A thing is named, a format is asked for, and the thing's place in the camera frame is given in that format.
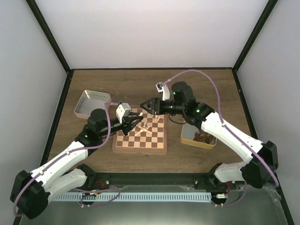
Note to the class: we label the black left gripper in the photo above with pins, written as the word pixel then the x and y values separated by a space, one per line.
pixel 128 121

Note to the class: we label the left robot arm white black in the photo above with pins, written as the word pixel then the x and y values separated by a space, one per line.
pixel 33 191

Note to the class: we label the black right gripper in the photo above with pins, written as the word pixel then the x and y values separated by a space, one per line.
pixel 154 101

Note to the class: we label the black aluminium frame rail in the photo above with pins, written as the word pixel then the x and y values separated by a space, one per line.
pixel 206 181

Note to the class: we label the yellow metal tin tray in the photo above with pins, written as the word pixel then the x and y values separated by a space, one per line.
pixel 193 136

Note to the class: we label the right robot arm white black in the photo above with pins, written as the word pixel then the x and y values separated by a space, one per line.
pixel 259 160

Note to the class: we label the wooden chess board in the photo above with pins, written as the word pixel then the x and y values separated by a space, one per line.
pixel 155 143

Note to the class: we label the dark brown chess pieces pile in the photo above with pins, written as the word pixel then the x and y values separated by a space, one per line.
pixel 204 137

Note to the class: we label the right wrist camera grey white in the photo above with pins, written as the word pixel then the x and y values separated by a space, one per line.
pixel 162 88

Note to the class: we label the pink metal tin tray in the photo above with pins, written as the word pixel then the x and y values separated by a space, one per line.
pixel 89 101

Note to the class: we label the light blue slotted cable duct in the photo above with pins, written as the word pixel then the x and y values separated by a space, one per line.
pixel 197 197

